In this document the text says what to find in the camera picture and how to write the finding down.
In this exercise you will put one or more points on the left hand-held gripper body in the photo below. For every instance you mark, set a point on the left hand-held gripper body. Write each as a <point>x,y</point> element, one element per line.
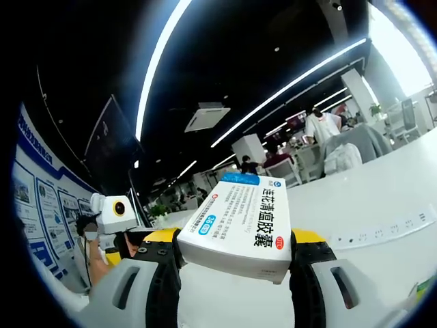
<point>114,212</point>

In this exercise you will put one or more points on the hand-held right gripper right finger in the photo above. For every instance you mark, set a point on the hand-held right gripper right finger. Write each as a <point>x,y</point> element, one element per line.
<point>307,270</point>

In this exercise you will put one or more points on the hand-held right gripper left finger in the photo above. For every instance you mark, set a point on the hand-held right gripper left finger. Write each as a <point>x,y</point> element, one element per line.
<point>160,273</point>

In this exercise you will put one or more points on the blue white medicine box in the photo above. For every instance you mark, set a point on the blue white medicine box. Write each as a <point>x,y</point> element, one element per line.
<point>239,222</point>

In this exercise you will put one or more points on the clear plastic storage container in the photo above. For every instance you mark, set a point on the clear plastic storage container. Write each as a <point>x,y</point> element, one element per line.
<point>421,304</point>

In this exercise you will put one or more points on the dark hanging screen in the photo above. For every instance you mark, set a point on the dark hanging screen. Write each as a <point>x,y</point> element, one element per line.
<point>112,130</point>

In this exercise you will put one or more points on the white power strip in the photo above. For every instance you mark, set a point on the white power strip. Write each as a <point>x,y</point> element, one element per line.
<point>392,228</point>

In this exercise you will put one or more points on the white office chair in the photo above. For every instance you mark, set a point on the white office chair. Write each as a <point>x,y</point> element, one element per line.
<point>286,174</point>
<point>310,164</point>

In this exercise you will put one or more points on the white plastic bag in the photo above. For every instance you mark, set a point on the white plastic bag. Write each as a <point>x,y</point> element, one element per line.
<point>343,159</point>

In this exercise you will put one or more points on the ceiling air conditioner vent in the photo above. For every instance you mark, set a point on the ceiling air conditioner vent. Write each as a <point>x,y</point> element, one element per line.
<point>208,118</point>

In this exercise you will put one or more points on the grey jacket on chair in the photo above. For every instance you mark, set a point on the grey jacket on chair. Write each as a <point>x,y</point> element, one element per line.
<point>372,143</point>

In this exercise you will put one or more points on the ceiling light strip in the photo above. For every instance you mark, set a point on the ceiling light strip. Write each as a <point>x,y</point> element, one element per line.
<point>153,68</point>
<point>276,97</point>

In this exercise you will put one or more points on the red hanging display screen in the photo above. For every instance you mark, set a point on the red hanging display screen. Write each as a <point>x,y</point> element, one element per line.
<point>295,120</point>

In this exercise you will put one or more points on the potted green plant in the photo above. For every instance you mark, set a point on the potted green plant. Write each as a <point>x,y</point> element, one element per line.
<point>375,111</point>

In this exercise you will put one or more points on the blue white wall poster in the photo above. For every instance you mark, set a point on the blue white wall poster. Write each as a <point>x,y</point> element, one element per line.
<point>44,212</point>

